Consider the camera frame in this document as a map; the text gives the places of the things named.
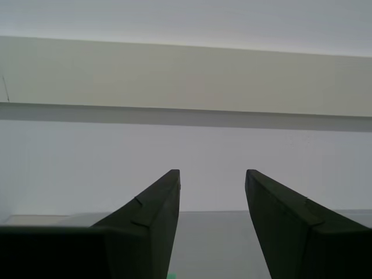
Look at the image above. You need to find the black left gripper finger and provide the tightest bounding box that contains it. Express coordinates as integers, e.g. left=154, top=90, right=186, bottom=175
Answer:
left=0, top=169, right=182, bottom=279
left=245, top=169, right=372, bottom=279

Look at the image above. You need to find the beige wall trim board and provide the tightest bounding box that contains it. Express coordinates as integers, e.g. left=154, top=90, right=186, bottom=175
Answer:
left=0, top=35, right=372, bottom=119

